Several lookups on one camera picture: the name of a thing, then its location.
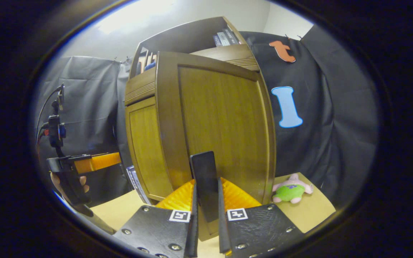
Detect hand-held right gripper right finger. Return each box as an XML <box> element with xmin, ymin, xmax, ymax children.
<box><xmin>218</xmin><ymin>177</ymin><xmax>305</xmax><ymax>257</ymax></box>

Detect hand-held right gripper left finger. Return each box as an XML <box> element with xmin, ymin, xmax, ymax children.
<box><xmin>113</xmin><ymin>178</ymin><xmax>199</xmax><ymax>258</ymax></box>

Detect wooden shoe cabinet door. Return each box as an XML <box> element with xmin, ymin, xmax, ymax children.
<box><xmin>155</xmin><ymin>51</ymin><xmax>277</xmax><ymax>241</ymax></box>
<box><xmin>125</xmin><ymin>96</ymin><xmax>175</xmax><ymax>201</ymax></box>

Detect black door handle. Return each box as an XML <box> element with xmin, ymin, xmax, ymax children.
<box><xmin>190</xmin><ymin>151</ymin><xmax>219</xmax><ymax>223</ymax></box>

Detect wooden double-door shoe cabinet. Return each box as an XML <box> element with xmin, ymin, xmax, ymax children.
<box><xmin>124</xmin><ymin>16</ymin><xmax>264</xmax><ymax>205</ymax></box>

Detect green pink plush toy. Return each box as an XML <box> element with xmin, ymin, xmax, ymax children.
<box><xmin>272</xmin><ymin>173</ymin><xmax>314</xmax><ymax>204</ymax></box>

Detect black backdrop cloth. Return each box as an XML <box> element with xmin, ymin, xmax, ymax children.
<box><xmin>34</xmin><ymin>25</ymin><xmax>379</xmax><ymax>212</ymax></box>

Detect black cable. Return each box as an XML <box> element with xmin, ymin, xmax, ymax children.
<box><xmin>35</xmin><ymin>85</ymin><xmax>63</xmax><ymax>144</ymax></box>

